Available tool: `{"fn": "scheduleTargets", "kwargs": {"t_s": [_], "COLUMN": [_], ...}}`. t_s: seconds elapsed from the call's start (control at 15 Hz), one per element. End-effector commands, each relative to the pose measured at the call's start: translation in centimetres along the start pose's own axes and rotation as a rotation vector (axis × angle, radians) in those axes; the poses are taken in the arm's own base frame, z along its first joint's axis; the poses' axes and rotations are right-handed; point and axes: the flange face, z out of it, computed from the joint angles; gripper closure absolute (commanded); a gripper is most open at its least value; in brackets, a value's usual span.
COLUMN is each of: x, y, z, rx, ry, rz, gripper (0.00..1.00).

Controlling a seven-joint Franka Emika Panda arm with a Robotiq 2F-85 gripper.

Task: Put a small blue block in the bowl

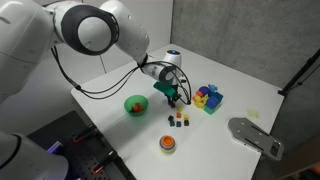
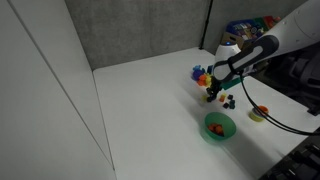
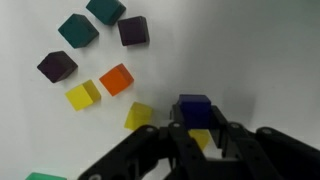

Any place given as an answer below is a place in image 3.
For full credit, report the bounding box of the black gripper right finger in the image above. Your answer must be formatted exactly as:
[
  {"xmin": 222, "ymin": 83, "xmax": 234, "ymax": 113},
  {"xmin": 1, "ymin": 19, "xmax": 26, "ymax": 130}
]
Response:
[{"xmin": 209, "ymin": 105, "xmax": 320, "ymax": 180}]

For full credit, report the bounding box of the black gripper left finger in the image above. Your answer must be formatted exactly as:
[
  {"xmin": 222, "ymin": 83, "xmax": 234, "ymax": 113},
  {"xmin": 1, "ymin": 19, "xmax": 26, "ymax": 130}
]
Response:
[{"xmin": 77, "ymin": 103, "xmax": 214, "ymax": 180}]

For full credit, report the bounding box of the small blue block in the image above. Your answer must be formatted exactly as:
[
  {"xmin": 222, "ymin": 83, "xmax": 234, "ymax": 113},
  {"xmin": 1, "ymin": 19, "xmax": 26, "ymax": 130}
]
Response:
[{"xmin": 177, "ymin": 93, "xmax": 213, "ymax": 130}]

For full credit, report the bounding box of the small yellow block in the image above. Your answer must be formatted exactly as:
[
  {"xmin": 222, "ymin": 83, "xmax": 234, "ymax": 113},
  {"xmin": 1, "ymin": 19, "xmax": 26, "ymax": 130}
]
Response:
[
  {"xmin": 64, "ymin": 79, "xmax": 102, "ymax": 112},
  {"xmin": 188, "ymin": 129, "xmax": 212, "ymax": 152},
  {"xmin": 123, "ymin": 101, "xmax": 155, "ymax": 131}
]

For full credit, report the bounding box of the small orange block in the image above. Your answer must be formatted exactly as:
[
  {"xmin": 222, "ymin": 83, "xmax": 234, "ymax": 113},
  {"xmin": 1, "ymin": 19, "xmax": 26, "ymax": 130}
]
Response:
[{"xmin": 98, "ymin": 63, "xmax": 135, "ymax": 97}]

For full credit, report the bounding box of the large green block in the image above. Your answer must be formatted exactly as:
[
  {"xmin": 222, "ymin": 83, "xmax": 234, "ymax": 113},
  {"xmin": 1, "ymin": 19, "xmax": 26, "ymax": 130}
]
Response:
[{"xmin": 24, "ymin": 171, "xmax": 68, "ymax": 180}]

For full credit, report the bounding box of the small purple block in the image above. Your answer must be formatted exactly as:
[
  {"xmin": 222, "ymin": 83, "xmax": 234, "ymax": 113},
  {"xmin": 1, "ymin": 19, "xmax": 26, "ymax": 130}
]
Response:
[
  {"xmin": 36, "ymin": 50, "xmax": 79, "ymax": 84},
  {"xmin": 117, "ymin": 15, "xmax": 150, "ymax": 47}
]

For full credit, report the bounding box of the small green block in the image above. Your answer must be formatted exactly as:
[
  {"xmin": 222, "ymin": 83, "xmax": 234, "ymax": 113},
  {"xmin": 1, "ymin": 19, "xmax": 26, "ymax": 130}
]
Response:
[
  {"xmin": 57, "ymin": 13, "xmax": 100, "ymax": 50},
  {"xmin": 85, "ymin": 0, "xmax": 127, "ymax": 26}
]

